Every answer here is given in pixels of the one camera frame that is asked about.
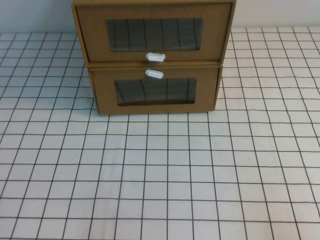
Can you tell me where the cardboard drawer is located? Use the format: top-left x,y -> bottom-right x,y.
74,2 -> 233,63
90,66 -> 220,116

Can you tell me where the brown cardboard shoe box shell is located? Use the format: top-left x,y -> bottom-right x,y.
88,61 -> 224,117
70,0 -> 237,64

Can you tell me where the white grid-pattern tablecloth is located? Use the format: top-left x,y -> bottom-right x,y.
0,26 -> 320,240

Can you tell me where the white plastic drawer handle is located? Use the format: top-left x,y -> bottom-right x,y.
145,51 -> 167,62
145,69 -> 165,80

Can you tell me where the cardboard drawer, handle above window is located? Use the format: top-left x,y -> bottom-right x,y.
90,66 -> 220,116

